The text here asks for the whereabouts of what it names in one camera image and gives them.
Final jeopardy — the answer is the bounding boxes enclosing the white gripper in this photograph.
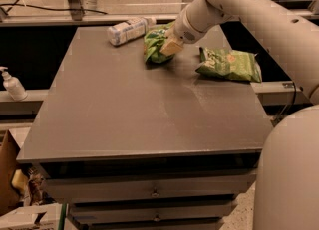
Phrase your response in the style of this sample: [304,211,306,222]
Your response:
[160,9,205,56]

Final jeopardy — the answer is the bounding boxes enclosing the green rice chip bag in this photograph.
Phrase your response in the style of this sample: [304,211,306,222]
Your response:
[144,22,173,64]

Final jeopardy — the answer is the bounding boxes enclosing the plastic bottle with blue label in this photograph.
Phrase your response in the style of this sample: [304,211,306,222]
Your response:
[107,17,157,46]

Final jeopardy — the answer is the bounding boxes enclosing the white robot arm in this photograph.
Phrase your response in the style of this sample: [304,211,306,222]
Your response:
[160,0,319,230]

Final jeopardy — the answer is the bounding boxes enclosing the green snack bag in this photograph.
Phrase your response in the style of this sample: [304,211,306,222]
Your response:
[196,47,262,83]

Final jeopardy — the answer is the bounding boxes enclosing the white pump dispenser bottle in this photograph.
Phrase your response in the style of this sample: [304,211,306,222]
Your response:
[0,67,28,101]

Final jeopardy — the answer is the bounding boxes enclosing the grey drawer cabinet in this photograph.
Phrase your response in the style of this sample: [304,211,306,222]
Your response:
[18,27,272,230]

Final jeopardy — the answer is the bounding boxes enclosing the white cardboard box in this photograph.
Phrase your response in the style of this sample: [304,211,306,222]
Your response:
[0,203,65,230]

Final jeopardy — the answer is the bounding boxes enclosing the brown cardboard box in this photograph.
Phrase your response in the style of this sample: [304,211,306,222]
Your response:
[0,131,20,215]

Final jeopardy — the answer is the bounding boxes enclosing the metal frame rail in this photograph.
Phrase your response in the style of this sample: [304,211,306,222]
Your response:
[0,8,319,28]

